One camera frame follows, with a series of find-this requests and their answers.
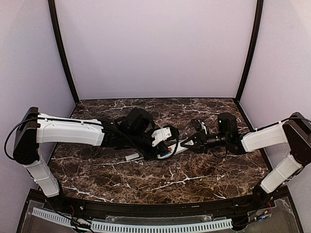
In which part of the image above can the white remote control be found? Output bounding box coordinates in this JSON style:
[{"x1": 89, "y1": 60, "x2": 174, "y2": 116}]
[{"x1": 156, "y1": 139, "x2": 188, "y2": 160}]

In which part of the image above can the white battery cover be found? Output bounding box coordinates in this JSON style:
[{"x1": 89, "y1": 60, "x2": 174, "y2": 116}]
[{"x1": 125, "y1": 153, "x2": 139, "y2": 161}]

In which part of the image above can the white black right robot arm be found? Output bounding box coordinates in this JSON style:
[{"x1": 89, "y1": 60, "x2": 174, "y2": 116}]
[{"x1": 180, "y1": 112, "x2": 311, "y2": 195}]

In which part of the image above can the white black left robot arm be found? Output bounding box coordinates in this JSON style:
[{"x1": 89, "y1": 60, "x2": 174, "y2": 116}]
[{"x1": 10, "y1": 107, "x2": 162, "y2": 198}]

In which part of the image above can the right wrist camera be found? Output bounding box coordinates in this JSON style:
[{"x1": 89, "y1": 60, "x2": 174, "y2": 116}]
[{"x1": 191, "y1": 118, "x2": 209, "y2": 136}]

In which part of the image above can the black front rail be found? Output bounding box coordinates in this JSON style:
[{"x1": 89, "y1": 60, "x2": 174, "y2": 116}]
[{"x1": 64, "y1": 195, "x2": 252, "y2": 217}]

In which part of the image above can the white slotted cable duct centre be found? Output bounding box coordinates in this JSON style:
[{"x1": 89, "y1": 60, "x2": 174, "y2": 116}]
[{"x1": 90, "y1": 217, "x2": 233, "y2": 232}]

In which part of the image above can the white slotted cable duct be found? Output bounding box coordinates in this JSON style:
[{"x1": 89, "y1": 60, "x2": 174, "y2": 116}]
[
  {"x1": 32, "y1": 207, "x2": 71, "y2": 227},
  {"x1": 90, "y1": 217, "x2": 233, "y2": 232}
]

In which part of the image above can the white slotted cable duct left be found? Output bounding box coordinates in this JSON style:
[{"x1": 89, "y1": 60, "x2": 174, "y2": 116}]
[{"x1": 32, "y1": 207, "x2": 71, "y2": 227}]

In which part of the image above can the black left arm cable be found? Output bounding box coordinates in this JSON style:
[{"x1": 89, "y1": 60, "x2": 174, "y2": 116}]
[{"x1": 3, "y1": 116, "x2": 180, "y2": 161}]

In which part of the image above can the black right frame post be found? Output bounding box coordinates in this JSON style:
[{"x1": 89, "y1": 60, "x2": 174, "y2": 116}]
[{"x1": 235, "y1": 0, "x2": 264, "y2": 102}]

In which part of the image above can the black frame post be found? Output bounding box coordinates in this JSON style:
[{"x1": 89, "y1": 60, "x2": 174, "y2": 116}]
[
  {"x1": 48, "y1": 0, "x2": 80, "y2": 105},
  {"x1": 235, "y1": 0, "x2": 264, "y2": 102}
]

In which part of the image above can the black left frame post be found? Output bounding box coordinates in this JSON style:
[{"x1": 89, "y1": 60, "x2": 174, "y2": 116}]
[{"x1": 48, "y1": 0, "x2": 80, "y2": 105}]

